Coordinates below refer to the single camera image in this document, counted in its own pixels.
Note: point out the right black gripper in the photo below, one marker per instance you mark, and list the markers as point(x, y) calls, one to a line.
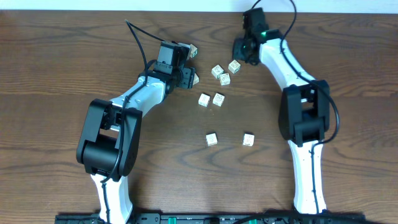
point(236, 52)

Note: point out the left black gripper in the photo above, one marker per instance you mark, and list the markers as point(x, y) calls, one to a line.
point(188, 75)

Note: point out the wooden block with red mark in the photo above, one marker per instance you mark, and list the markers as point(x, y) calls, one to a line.
point(196, 79)

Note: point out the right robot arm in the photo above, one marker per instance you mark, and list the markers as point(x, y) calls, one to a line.
point(304, 114)

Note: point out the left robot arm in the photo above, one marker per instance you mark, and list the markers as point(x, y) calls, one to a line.
point(110, 138)

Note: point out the wooden block green edge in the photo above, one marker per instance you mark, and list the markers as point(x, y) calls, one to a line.
point(234, 66)

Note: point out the wooden block with teal side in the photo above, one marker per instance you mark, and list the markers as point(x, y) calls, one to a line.
point(193, 51)

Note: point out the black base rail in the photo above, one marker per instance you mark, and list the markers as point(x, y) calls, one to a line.
point(272, 217)

